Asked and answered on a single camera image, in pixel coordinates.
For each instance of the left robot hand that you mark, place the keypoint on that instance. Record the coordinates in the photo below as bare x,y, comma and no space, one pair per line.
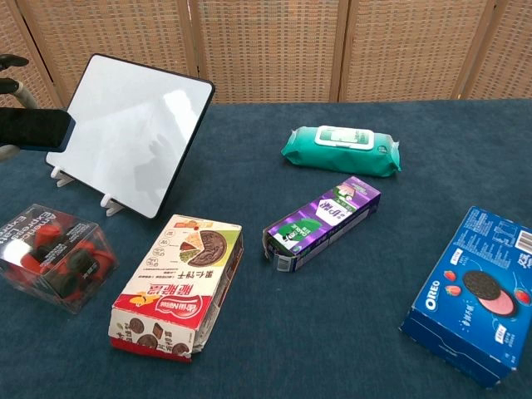
27,95

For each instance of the black and blue whiteboard eraser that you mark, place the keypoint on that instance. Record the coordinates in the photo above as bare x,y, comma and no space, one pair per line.
33,129

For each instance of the white board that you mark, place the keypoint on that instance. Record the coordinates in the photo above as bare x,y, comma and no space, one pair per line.
137,124

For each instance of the clear box of coffee capsules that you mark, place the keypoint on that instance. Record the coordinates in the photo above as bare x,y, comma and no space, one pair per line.
54,257

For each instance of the red and white biscuit box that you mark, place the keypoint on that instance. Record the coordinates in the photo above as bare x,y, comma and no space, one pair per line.
178,274

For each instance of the woven bamboo folding screen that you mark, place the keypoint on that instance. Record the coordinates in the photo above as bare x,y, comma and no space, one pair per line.
274,45

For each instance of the green wet wipes pack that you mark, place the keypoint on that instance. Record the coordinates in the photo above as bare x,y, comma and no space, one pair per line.
341,154

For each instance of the purple toothpaste box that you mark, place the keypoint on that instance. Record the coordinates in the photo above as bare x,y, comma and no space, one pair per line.
324,220

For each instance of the dark blue table cloth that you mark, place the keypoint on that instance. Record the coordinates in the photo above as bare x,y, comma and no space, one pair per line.
332,332

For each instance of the blue Oreo cookie box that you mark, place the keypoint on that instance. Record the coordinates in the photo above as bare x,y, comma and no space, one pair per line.
474,291

